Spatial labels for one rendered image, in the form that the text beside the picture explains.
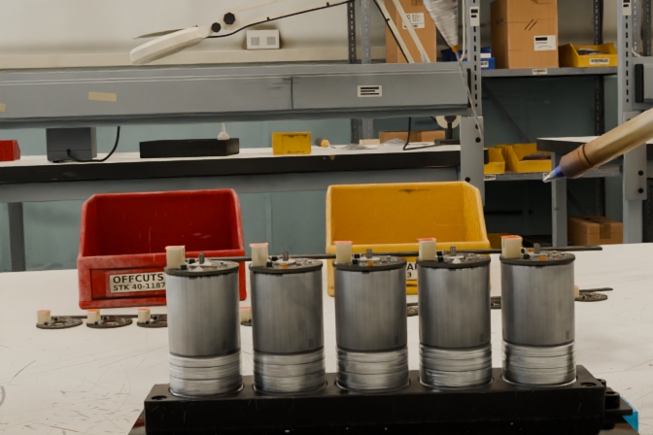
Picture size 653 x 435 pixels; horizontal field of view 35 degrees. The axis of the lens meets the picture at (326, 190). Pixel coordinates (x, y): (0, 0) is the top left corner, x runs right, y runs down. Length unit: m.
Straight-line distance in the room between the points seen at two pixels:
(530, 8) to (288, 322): 4.23
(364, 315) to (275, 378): 0.04
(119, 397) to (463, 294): 0.16
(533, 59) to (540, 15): 0.19
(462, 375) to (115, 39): 4.46
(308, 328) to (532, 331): 0.07
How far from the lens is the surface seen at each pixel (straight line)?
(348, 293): 0.34
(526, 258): 0.34
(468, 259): 0.34
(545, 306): 0.34
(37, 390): 0.45
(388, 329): 0.34
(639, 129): 0.32
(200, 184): 2.67
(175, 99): 2.60
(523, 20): 4.52
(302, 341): 0.34
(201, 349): 0.34
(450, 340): 0.34
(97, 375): 0.47
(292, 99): 2.61
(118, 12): 4.77
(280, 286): 0.33
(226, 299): 0.34
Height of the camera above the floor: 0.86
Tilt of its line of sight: 4 degrees down
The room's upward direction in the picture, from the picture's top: 2 degrees counter-clockwise
